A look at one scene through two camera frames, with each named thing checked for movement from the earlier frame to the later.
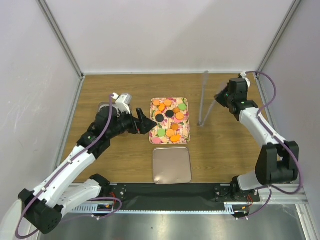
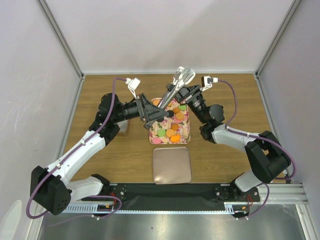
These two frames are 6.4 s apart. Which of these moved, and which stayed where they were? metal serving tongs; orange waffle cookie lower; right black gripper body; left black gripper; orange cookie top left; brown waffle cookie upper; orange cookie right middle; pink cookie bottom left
Moved: left black gripper; right black gripper body; metal serving tongs
Stayed: orange cookie top left; orange waffle cookie lower; pink cookie bottom left; brown waffle cookie upper; orange cookie right middle
